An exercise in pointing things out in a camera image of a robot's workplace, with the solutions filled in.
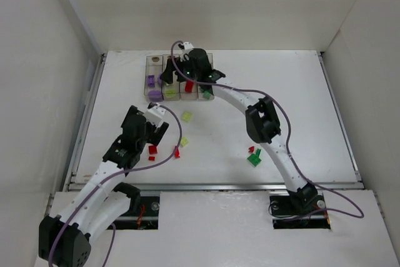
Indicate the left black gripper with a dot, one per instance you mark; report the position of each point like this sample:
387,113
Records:
153,130

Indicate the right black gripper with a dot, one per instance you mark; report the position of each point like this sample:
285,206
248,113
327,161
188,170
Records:
174,71

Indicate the red round lego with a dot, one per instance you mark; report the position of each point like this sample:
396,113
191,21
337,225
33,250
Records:
189,86

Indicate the red square lego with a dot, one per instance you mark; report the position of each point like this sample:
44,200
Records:
152,149

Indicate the green lego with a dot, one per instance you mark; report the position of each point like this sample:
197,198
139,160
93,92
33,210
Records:
207,95

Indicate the yellow lego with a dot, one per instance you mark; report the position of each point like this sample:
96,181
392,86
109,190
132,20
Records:
184,141
187,116
170,93

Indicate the purple round lego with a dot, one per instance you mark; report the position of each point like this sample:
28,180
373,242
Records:
159,80

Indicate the purple curved lego block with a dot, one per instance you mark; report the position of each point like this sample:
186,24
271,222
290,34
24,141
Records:
155,96

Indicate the red tall lego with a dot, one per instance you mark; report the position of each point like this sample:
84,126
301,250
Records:
176,152

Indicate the purple lego stack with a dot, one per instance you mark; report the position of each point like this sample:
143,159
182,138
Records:
151,81

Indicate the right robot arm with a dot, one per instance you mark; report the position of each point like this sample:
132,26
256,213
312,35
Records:
262,124

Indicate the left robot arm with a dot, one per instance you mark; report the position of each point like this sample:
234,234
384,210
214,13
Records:
66,238

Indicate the green lego plate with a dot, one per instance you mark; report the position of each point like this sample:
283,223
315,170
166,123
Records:
254,158

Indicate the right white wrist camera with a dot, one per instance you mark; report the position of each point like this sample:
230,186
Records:
186,48

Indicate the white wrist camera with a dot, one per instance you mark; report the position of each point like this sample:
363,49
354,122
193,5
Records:
154,113
186,48

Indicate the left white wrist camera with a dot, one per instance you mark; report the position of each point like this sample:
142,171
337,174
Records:
154,113

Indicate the aluminium rail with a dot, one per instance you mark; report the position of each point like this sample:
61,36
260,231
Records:
236,187

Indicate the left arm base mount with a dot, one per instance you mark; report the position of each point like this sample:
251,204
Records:
144,216

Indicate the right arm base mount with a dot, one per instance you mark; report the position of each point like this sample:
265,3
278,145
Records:
286,216

